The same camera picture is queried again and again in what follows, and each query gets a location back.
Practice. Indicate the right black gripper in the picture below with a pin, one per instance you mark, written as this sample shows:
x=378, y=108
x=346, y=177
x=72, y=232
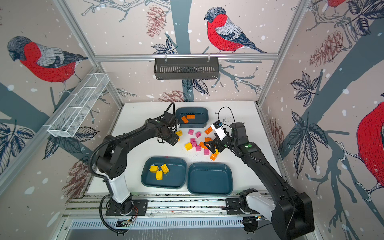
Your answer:
x=219, y=142

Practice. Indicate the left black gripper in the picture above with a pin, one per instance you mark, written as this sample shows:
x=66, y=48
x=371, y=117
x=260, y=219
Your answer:
x=174, y=140

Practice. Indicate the yellow long lego brick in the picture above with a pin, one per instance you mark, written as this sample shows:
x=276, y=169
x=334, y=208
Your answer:
x=179, y=134

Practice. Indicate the yellow square lego brick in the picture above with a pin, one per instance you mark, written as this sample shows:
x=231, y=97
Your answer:
x=188, y=146

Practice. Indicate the yellow tall lego brick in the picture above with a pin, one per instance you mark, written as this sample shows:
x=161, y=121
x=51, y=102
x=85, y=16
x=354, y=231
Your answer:
x=159, y=175

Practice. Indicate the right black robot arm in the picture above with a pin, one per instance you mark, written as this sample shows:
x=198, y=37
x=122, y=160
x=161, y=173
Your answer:
x=290, y=212

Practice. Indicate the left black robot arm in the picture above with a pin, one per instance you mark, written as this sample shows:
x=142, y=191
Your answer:
x=109, y=160

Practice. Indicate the far teal bin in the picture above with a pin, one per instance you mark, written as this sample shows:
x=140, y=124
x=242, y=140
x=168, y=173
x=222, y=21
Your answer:
x=200, y=121

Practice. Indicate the teal bin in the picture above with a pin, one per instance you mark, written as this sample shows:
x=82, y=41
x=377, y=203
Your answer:
x=210, y=179
x=200, y=121
x=174, y=179

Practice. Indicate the near right teal bin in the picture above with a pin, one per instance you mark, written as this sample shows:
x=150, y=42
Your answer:
x=210, y=179

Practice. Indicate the near left teal bin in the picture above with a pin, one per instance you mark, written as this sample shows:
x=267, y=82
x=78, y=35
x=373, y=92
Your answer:
x=174, y=179

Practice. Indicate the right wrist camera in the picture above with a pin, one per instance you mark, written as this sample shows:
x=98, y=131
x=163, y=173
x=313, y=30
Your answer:
x=219, y=129

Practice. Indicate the aluminium mounting rail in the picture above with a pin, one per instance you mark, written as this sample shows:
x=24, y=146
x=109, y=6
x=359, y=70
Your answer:
x=158, y=206

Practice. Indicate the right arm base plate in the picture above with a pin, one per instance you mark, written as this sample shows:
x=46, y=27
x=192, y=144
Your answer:
x=234, y=207

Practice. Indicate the black hanging wire basket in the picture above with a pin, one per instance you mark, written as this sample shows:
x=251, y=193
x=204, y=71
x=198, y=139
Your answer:
x=186, y=69

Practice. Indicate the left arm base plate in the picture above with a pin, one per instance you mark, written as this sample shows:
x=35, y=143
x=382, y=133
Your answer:
x=128, y=208

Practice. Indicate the white mesh wall shelf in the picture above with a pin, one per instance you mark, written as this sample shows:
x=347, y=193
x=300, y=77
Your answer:
x=81, y=102

